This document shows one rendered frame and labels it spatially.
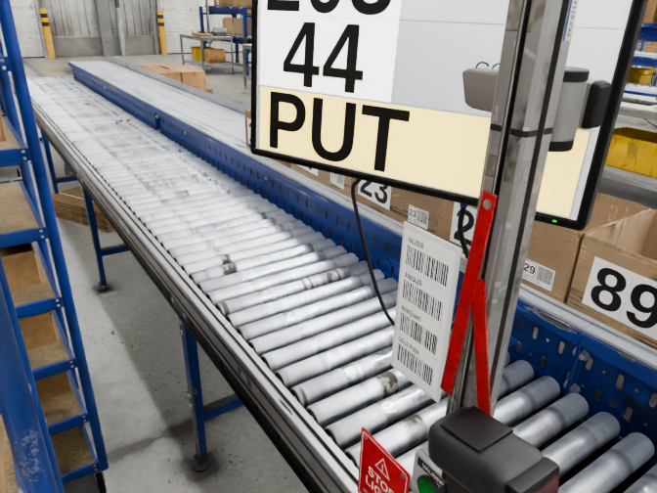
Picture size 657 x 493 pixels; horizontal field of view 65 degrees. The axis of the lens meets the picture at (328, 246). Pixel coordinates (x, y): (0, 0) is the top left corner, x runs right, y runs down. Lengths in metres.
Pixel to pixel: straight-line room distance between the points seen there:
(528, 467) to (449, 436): 0.08
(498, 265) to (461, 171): 0.16
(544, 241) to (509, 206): 0.74
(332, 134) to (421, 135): 0.13
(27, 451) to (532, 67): 0.57
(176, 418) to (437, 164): 1.73
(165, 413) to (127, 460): 0.24
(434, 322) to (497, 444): 0.14
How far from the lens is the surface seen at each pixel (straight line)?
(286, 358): 1.19
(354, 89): 0.69
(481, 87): 0.61
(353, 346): 1.22
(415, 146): 0.65
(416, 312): 0.61
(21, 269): 1.63
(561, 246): 1.20
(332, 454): 0.99
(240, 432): 2.09
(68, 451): 1.98
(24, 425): 0.59
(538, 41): 0.46
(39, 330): 1.73
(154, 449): 2.09
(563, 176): 0.60
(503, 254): 0.50
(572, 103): 0.51
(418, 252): 0.58
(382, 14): 0.67
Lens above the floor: 1.46
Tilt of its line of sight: 25 degrees down
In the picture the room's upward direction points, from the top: 1 degrees clockwise
